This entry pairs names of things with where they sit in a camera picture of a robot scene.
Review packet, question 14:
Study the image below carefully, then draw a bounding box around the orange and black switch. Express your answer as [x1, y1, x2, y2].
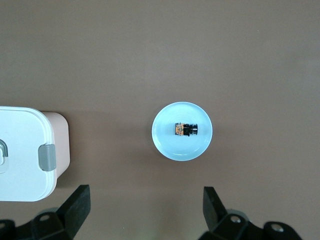
[174, 121, 200, 138]

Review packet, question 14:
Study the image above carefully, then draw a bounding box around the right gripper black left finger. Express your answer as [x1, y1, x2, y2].
[30, 184, 91, 240]

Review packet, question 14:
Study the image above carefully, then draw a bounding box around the light blue round plate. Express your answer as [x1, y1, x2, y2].
[151, 101, 214, 163]

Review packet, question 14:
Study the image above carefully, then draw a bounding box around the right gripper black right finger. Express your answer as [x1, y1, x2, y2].
[199, 186, 265, 240]

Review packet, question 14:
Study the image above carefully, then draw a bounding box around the white lidded lunch box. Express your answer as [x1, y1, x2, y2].
[0, 106, 70, 202]

